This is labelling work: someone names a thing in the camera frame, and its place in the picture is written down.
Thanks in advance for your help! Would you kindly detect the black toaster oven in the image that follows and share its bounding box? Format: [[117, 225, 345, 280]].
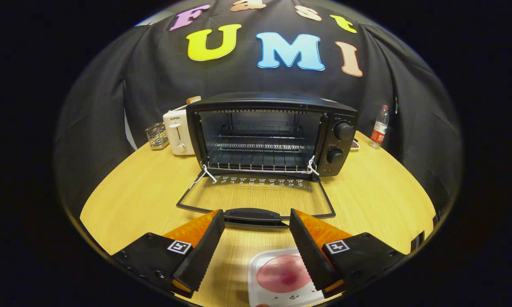
[[176, 92, 359, 226]]

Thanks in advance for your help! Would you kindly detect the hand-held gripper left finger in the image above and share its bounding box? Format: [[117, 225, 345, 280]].
[[111, 209, 226, 299]]

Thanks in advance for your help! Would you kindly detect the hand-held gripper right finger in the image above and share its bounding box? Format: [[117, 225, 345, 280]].
[[288, 208, 406, 299]]

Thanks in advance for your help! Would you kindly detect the white pop-up toaster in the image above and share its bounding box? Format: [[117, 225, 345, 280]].
[[163, 104, 195, 156]]

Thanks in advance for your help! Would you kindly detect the white rectangular plate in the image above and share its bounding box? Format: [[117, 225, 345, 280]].
[[247, 247, 325, 307]]

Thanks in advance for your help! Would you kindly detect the small wire basket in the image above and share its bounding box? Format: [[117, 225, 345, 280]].
[[145, 122, 169, 150]]

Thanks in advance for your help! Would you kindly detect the metal oven wire rack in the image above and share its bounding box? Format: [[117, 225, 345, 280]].
[[207, 136, 314, 173]]

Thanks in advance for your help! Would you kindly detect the pink meat slice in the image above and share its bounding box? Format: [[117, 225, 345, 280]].
[[256, 255, 312, 293]]

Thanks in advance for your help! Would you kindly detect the clear plastic water bottle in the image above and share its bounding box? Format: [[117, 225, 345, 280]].
[[369, 105, 390, 149]]

